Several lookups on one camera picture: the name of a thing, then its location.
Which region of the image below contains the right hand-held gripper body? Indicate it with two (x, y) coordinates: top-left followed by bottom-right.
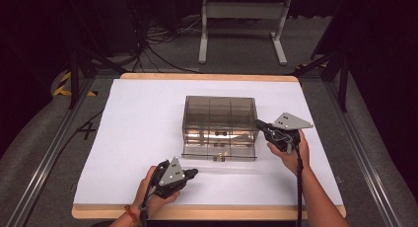
(264, 112), (314, 154)

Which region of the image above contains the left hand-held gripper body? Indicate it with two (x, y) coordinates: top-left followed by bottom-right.
(151, 156), (191, 200)

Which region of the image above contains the smoky clear drawer box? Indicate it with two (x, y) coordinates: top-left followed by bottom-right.
(181, 95), (260, 163)

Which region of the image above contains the person's right hand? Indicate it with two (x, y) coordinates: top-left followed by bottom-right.
(266, 129), (311, 176)

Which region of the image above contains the person's left hand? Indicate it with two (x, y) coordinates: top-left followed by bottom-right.
(132, 165), (181, 219)

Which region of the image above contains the white table cover sheet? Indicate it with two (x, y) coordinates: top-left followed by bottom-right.
(73, 78), (345, 207)

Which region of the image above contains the black metal stand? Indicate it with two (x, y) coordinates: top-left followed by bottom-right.
(295, 50), (351, 114)
(65, 0), (130, 111)

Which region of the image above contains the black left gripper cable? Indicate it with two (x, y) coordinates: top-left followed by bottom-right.
(138, 183), (156, 227)

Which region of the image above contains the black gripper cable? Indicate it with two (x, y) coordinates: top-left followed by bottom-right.
(295, 147), (305, 227)
(138, 183), (156, 227)

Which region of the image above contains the red bead bracelet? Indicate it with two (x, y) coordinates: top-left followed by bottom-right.
(123, 203), (142, 227)

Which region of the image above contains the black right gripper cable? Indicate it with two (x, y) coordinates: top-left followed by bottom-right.
(295, 147), (305, 227)

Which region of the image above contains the aluminium floor rail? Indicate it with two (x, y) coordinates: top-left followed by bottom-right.
(5, 78), (97, 227)
(323, 79), (403, 227)

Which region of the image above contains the white metal table frame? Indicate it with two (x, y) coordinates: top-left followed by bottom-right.
(197, 0), (293, 66)

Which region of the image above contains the bundle of black floor cables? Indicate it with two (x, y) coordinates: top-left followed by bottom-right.
(129, 3), (206, 75)

